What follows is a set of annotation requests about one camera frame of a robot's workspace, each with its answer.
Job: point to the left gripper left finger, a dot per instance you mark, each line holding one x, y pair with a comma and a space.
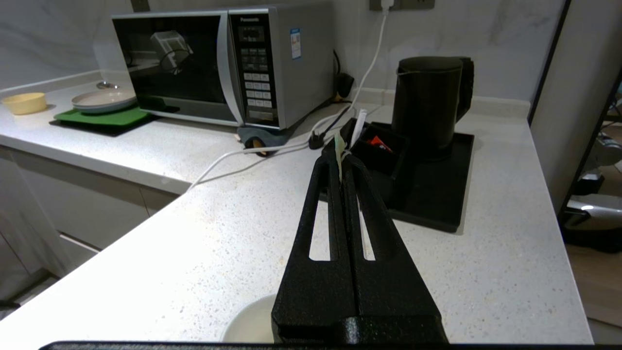
311, 296

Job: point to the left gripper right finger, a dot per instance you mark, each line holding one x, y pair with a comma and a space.
393, 291

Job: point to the tea bag packet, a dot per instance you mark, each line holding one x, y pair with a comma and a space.
339, 151

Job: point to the white cup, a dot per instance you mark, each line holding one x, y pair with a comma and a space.
252, 323

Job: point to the black electric kettle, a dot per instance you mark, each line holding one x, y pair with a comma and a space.
430, 107

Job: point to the black tray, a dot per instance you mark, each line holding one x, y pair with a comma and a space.
432, 189

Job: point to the black compartment box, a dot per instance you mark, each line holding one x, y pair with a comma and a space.
381, 155

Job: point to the red sachet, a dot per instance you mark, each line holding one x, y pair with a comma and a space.
379, 143

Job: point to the silver microwave oven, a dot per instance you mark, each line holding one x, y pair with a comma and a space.
228, 63

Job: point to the cabinet drawer front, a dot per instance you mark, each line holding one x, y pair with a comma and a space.
73, 204

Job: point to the microwave door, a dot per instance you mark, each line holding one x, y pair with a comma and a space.
170, 63

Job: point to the green mat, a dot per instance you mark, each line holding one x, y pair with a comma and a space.
102, 116

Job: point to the white plate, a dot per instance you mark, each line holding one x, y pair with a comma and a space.
103, 100

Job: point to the yellow bowl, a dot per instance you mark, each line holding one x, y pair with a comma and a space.
25, 103

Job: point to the wall power socket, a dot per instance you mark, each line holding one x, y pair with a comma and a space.
401, 4

